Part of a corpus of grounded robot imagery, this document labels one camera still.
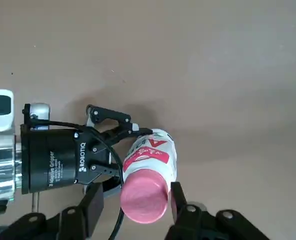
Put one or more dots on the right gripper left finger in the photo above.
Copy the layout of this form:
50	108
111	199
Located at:
92	200

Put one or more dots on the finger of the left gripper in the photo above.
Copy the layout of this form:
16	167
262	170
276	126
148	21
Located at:
112	116
112	187

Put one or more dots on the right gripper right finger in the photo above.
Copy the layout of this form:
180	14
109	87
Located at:
187	217

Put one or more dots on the pink bottle cap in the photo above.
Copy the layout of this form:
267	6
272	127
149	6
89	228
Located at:
145	195

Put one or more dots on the white drink bottle red label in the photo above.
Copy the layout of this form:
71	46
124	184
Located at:
152	155

